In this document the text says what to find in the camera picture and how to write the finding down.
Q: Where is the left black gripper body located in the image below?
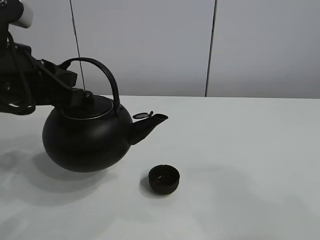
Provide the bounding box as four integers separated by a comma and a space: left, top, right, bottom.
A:
29, 58, 85, 108

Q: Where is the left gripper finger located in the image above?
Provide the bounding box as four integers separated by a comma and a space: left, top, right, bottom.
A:
56, 65, 77, 88

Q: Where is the black round teapot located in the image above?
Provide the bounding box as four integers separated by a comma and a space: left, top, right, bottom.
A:
42, 57, 168, 173

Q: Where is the small black teacup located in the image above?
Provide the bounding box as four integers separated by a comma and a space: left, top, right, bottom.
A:
148, 164, 181, 196

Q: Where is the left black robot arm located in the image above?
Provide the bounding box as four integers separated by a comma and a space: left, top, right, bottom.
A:
0, 0, 85, 116

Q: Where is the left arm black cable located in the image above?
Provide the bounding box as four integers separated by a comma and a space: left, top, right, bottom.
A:
4, 31, 37, 116

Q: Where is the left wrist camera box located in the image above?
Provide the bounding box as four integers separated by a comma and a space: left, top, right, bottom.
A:
11, 0, 34, 29

